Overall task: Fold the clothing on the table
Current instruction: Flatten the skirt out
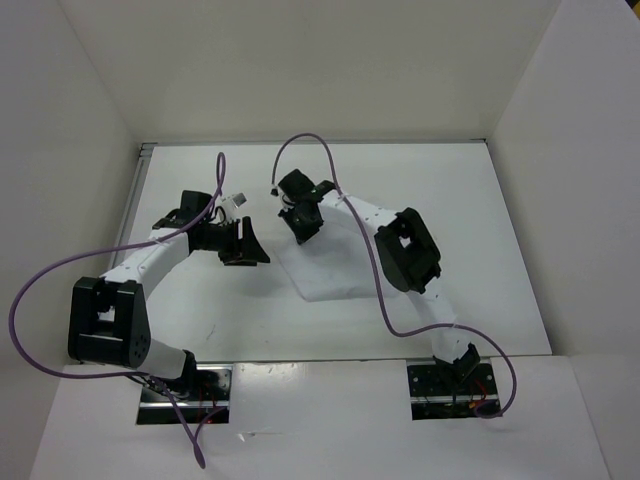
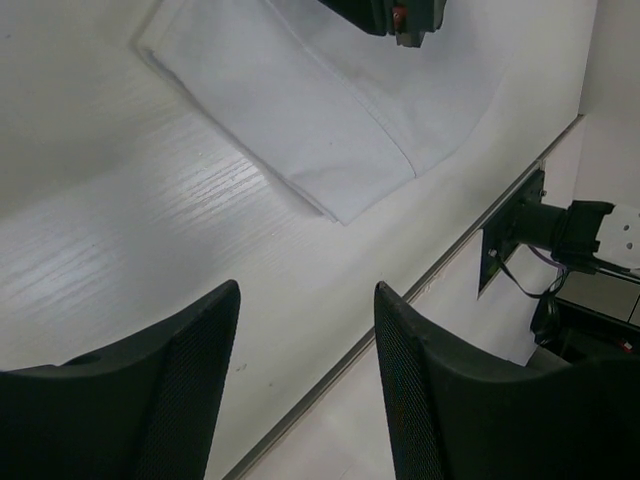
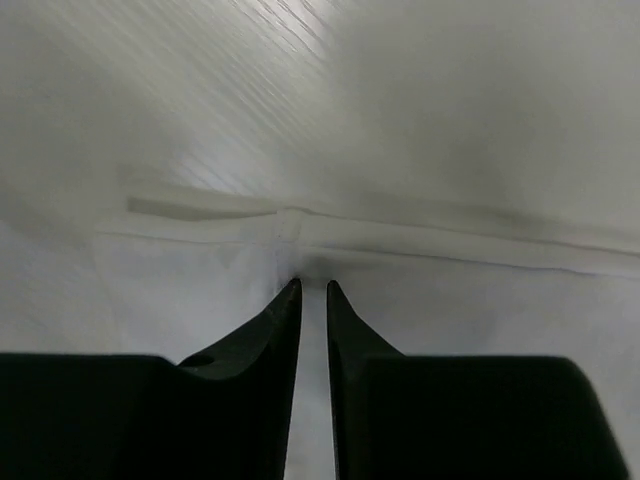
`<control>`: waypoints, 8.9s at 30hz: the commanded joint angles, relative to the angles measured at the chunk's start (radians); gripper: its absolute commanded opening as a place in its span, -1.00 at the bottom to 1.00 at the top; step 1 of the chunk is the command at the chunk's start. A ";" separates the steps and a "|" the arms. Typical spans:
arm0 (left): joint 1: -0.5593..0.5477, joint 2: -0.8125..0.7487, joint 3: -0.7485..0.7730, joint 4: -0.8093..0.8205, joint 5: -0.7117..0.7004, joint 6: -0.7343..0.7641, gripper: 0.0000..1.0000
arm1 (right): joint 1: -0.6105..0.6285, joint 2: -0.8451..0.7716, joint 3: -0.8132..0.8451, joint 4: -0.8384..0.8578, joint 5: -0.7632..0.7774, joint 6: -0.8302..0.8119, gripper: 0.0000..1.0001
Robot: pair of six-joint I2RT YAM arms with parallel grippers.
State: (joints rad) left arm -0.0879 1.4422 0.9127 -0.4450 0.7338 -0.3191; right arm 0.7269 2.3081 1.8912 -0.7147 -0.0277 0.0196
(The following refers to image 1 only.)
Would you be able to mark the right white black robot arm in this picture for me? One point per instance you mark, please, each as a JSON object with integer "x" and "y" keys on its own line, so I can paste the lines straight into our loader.
{"x": 401, "y": 250}

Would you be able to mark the white skirt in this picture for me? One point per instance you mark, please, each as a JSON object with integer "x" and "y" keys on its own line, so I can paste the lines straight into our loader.
{"x": 335, "y": 263}

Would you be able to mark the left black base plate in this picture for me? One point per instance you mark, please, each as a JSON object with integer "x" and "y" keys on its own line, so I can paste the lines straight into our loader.
{"x": 211, "y": 402}

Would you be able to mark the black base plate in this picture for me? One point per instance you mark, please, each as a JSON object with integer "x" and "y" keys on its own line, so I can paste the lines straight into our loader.
{"x": 432, "y": 399}
{"x": 211, "y": 402}

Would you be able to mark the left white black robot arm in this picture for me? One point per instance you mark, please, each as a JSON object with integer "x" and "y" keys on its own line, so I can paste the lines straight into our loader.
{"x": 109, "y": 322}

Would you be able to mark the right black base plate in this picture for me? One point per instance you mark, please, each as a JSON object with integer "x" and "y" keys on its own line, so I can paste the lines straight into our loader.
{"x": 432, "y": 399}

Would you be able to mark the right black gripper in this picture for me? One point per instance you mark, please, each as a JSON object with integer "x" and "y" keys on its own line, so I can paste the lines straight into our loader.
{"x": 302, "y": 236}

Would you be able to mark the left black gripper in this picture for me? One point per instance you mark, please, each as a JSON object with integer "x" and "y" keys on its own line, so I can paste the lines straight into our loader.
{"x": 245, "y": 252}

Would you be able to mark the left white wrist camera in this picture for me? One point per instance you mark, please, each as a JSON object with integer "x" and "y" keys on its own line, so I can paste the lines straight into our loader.
{"x": 230, "y": 204}

